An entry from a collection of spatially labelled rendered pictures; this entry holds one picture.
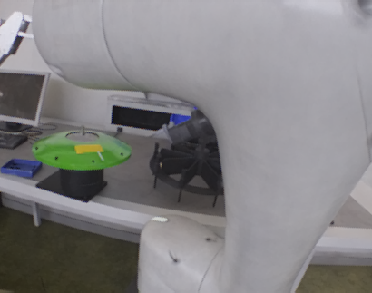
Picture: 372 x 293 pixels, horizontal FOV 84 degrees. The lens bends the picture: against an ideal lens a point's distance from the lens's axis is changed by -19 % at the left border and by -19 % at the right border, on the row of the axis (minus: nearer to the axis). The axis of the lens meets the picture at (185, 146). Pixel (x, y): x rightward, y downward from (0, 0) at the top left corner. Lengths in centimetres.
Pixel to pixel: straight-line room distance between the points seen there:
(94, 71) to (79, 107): 162
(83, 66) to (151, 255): 34
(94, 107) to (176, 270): 145
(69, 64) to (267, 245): 20
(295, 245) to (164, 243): 27
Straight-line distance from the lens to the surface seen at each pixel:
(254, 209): 16
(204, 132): 58
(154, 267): 45
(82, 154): 67
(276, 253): 21
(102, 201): 77
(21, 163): 105
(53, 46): 19
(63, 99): 186
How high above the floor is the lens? 131
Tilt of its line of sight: 16 degrees down
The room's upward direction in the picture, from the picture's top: 9 degrees clockwise
